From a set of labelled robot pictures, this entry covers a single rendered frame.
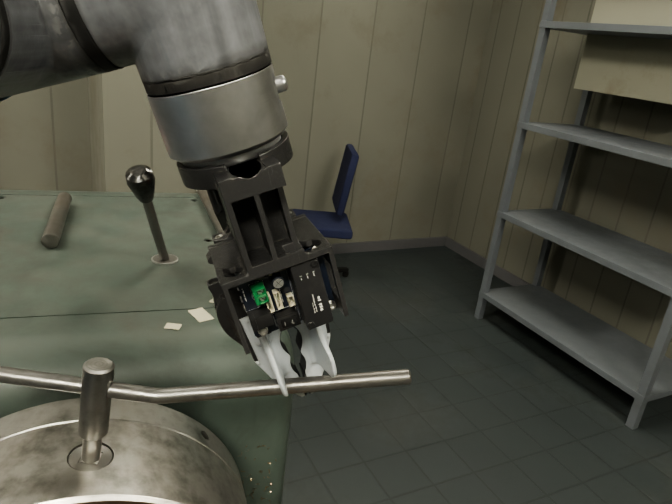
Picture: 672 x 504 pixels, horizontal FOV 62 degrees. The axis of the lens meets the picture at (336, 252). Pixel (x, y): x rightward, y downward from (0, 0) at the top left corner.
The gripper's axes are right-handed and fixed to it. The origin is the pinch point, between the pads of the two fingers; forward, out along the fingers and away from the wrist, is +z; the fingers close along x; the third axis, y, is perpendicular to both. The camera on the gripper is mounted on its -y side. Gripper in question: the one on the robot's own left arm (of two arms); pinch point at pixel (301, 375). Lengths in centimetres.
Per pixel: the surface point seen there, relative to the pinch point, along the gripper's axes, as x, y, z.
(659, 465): 144, -95, 191
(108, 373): -13.3, -1.0, -6.0
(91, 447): -16.9, -1.2, -0.1
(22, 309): -24.3, -24.3, -3.3
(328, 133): 99, -341, 77
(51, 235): -22.6, -42.1, -4.7
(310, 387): 0.2, 2.9, -0.9
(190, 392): -8.4, 0.4, -2.7
